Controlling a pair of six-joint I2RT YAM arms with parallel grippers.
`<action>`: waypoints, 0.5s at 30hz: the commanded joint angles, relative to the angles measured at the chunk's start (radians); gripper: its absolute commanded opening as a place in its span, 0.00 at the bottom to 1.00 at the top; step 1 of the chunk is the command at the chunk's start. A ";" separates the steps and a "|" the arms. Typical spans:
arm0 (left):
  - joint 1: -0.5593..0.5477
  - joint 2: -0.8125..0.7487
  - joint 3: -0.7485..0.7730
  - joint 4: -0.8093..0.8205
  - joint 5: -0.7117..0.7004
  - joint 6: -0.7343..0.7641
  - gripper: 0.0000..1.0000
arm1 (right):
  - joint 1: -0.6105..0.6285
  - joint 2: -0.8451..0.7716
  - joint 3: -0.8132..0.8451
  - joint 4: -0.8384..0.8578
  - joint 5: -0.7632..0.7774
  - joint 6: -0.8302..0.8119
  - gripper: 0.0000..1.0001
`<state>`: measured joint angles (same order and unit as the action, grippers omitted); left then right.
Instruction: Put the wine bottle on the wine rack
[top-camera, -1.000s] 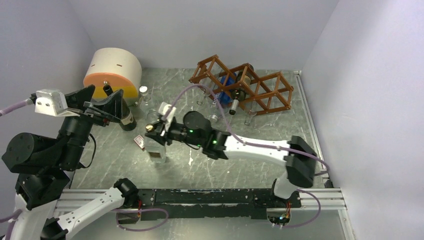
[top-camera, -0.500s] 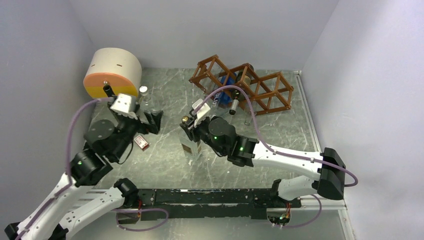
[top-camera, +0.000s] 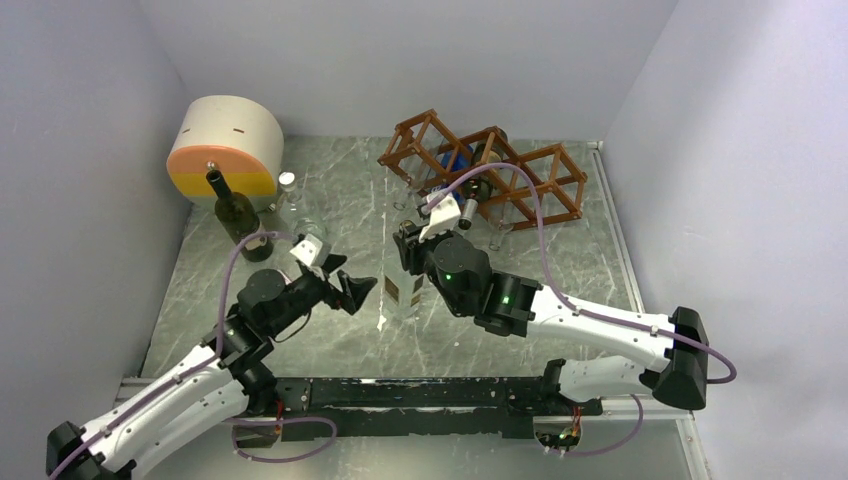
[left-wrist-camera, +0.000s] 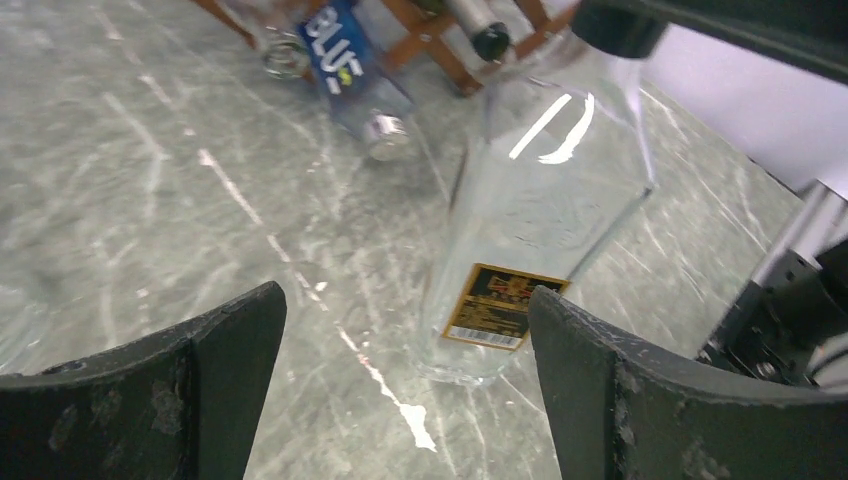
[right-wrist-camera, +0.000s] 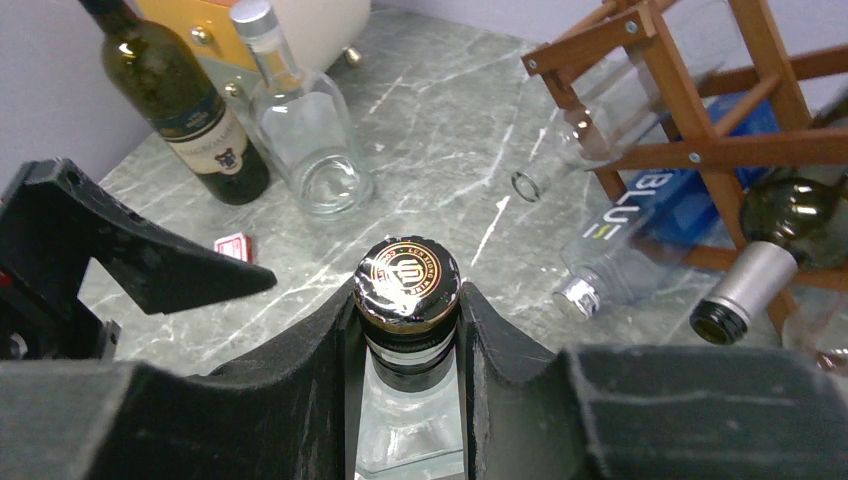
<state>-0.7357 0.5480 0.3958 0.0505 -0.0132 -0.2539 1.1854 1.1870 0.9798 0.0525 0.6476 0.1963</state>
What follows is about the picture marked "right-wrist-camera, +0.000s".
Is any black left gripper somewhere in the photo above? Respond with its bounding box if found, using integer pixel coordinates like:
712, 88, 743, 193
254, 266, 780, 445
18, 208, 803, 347
1, 159, 277, 361

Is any dark bottle cream label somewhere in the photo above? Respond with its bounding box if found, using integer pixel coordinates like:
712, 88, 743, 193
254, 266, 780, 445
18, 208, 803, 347
82, 1, 270, 205

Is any clear bottle silver cap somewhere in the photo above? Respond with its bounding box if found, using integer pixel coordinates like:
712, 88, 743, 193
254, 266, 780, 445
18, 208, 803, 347
230, 1, 373, 219

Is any clear glass bottle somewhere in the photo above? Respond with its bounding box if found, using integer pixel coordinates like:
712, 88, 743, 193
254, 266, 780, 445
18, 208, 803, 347
511, 55, 664, 202

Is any green wine bottle brown label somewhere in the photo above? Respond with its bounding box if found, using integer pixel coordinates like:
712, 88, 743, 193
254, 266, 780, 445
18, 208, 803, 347
689, 168, 847, 345

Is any brown wooden wine rack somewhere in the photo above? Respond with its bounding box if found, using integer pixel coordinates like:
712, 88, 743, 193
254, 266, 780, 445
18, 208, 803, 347
523, 1, 847, 328

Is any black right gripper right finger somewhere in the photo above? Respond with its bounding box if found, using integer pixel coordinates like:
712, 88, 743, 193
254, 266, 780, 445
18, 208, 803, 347
457, 282, 847, 479

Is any small red white card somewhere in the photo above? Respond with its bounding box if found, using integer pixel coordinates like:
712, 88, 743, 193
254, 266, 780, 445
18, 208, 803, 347
213, 232, 254, 264

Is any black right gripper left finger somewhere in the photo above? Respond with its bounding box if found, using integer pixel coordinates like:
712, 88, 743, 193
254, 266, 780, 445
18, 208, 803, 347
1, 283, 364, 479

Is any small dark bottle gold cap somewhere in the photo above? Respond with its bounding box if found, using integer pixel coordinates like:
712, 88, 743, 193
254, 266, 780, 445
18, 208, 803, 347
353, 235, 464, 479

